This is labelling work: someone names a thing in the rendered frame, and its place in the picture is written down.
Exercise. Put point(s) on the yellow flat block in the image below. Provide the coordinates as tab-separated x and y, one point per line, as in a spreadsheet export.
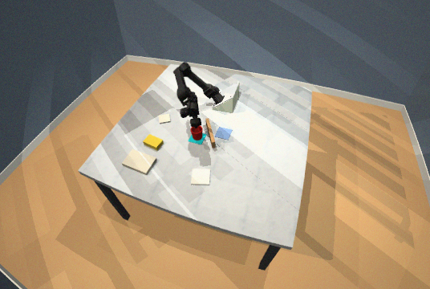
153	142

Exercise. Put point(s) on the beige flat square tile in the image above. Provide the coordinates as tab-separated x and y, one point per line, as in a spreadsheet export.
200	177

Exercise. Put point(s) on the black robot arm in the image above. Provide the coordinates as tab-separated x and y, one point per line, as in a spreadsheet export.
183	92

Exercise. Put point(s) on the red cup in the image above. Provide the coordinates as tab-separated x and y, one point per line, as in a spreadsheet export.
196	132

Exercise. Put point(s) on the brown wooden block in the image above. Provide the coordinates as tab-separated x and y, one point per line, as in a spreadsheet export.
210	133

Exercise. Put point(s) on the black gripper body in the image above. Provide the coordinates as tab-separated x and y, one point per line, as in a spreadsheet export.
195	121

